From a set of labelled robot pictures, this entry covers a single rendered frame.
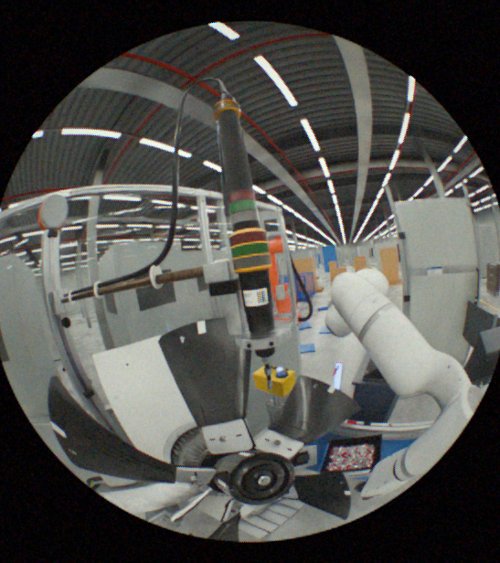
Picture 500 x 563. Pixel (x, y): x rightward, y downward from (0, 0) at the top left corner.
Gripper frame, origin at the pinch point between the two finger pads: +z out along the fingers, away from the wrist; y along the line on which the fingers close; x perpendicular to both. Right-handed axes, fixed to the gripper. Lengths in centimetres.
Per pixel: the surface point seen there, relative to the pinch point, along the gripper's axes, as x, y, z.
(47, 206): -98, 44, -57
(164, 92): -261, -24, -276
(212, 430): -36.6, 7.9, -10.4
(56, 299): -81, 36, -26
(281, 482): -20.2, 7.9, -8.7
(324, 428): -20.4, -8.8, -6.9
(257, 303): -34.5, 1.8, -35.5
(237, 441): -31.7, 6.6, -11.3
